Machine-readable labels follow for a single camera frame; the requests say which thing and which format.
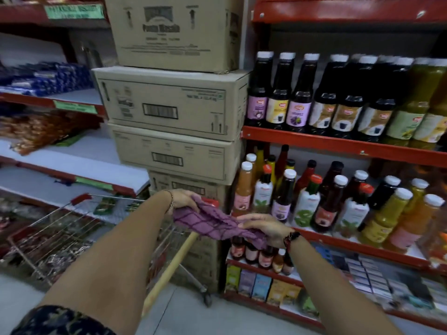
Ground pile of brown snack packets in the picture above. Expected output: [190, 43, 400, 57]
[0, 111, 102, 157]

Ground wooden stick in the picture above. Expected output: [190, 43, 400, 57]
[141, 232, 200, 318]

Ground flat barcode cardboard carton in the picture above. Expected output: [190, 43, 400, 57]
[108, 123, 244, 185]

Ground person's left hand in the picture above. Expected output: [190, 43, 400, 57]
[166, 189, 202, 215]

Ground large green shelf label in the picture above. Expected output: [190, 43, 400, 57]
[44, 4, 105, 20]

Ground person's right forearm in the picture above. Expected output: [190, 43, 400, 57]
[288, 235, 402, 335]

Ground row of dark syrup bottles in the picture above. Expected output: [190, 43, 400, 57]
[245, 51, 415, 143]

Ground white shelf rack, red edges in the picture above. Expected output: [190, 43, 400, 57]
[0, 0, 151, 222]

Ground plain cardboard carton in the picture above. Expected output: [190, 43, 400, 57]
[170, 220, 228, 294]

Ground wire shopping cart, red handle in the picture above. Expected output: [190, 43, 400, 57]
[7, 193, 221, 308]

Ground small dark sauce bottle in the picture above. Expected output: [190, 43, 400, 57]
[272, 249, 285, 275]
[281, 253, 295, 276]
[230, 236, 246, 261]
[244, 241, 260, 265]
[258, 246, 275, 270]

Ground green juice bottle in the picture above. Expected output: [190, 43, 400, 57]
[386, 57, 434, 141]
[412, 58, 447, 144]

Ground pile of packets in cart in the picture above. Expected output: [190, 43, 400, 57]
[10, 232, 95, 278]

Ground group of assorted drink bottles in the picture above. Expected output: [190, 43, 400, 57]
[230, 144, 447, 256]

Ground stack of white flat boxes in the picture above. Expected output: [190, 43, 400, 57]
[314, 242, 447, 315]

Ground pile of blue packets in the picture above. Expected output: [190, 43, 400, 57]
[0, 62, 93, 97]

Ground tall printed cardboard carton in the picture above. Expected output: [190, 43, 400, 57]
[104, 0, 245, 74]

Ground person's right hand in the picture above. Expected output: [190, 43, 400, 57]
[237, 213, 296, 249]

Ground red and black bead bracelet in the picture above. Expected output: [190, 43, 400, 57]
[283, 231, 301, 254]

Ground person's left forearm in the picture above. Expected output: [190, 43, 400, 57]
[38, 190, 173, 335]

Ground small barcode cardboard carton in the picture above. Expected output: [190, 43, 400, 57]
[148, 170, 233, 210]

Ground wide barcode cardboard carton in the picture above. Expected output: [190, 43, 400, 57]
[91, 66, 251, 142]

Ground red metal shelf rack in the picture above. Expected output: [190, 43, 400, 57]
[223, 0, 447, 332]

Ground dark floral sleeve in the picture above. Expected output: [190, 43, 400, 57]
[10, 305, 116, 335]

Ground row of colourful small boxes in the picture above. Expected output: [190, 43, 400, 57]
[225, 264, 320, 318]

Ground purple checked cloth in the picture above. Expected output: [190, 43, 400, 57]
[173, 194, 269, 250]

